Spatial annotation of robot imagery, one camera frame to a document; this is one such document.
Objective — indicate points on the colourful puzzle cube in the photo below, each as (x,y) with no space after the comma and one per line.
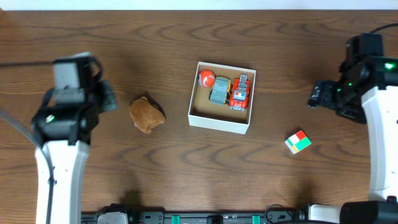
(297,142)

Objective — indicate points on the grey yellow toy car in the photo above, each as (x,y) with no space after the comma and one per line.
(220,92)

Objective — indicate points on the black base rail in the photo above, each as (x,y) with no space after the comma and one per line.
(199,217)

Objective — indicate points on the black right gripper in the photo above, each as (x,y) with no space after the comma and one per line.
(315,94)

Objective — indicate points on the orange ball with eye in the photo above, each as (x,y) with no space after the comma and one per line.
(206,78)

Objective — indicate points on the brown plush toy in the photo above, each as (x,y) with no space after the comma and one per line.
(145,115)

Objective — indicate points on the white cardboard box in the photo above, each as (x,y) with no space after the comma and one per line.
(205,114)

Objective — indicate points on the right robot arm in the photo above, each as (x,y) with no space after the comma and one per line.
(366,93)

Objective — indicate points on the red toy fire truck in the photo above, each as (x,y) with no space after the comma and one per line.
(240,93)

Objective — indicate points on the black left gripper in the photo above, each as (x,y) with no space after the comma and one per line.
(106,95)

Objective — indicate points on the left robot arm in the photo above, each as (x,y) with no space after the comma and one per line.
(62,128)

